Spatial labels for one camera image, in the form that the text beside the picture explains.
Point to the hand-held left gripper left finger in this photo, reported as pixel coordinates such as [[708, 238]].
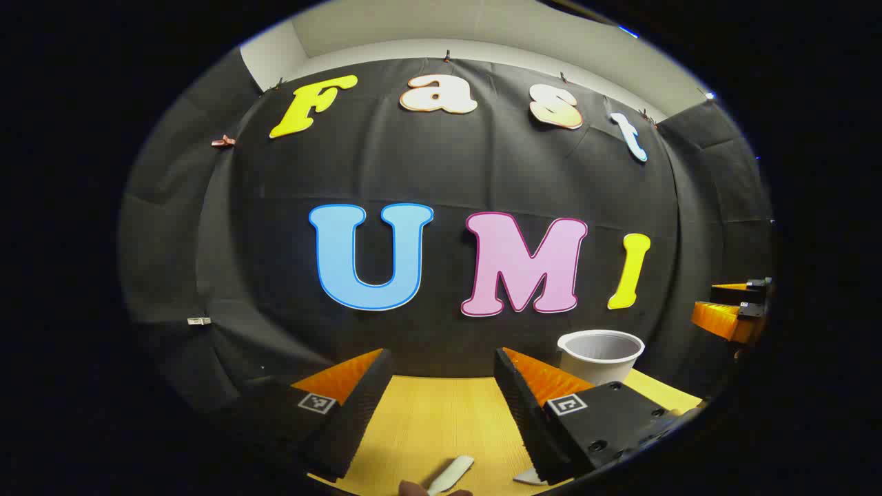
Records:
[[358, 413]]

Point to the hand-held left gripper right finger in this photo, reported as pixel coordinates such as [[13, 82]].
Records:
[[527, 406]]

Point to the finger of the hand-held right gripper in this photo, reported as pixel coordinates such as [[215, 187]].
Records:
[[716, 320], [741, 295]]

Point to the white ribbed garbage bin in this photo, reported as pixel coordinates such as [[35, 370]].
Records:
[[599, 368]]

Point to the small white broom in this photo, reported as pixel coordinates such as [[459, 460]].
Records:
[[451, 474]]

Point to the wooden desktop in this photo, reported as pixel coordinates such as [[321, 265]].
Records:
[[441, 427]]

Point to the white clip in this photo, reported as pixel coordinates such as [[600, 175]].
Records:
[[199, 321]]

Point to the orange clip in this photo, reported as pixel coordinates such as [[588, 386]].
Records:
[[222, 142]]

